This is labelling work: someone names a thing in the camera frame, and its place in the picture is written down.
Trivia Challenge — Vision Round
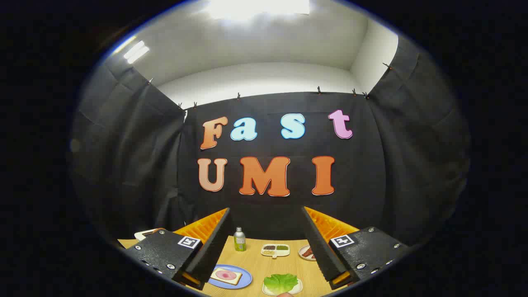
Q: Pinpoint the white divided dish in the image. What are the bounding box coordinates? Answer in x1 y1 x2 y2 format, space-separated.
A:
260 243 290 259

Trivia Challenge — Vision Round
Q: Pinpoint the green lettuce leaf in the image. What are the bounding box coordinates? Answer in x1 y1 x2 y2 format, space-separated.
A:
264 273 298 294

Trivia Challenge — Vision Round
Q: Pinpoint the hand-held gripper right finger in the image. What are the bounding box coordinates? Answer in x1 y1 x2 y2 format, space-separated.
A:
301 206 409 290

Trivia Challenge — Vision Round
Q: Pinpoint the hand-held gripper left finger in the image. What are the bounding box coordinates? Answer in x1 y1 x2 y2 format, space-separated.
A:
124 207 232 290

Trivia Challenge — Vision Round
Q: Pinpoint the green bottle with silver cap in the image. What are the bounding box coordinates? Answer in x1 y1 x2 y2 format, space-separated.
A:
234 227 247 252

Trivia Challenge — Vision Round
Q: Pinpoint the blue round plate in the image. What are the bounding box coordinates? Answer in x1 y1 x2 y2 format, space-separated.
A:
207 264 253 290

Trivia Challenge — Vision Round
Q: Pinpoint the ceiling light strip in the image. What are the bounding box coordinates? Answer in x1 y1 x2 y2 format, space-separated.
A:
123 40 150 64

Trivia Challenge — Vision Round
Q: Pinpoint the large ceiling light panel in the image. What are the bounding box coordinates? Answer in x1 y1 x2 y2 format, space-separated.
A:
206 0 310 19

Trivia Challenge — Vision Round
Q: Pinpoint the white oval plate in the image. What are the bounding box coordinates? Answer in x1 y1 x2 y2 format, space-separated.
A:
298 245 317 262

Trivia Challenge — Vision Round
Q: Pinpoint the small white square plate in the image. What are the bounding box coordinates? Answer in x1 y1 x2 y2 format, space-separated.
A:
262 278 303 296

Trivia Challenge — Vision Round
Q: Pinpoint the white bread slice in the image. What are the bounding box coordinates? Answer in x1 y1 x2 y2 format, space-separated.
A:
210 268 243 285

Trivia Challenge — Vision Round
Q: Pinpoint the white toaster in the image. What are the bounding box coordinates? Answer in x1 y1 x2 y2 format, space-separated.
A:
134 228 165 241

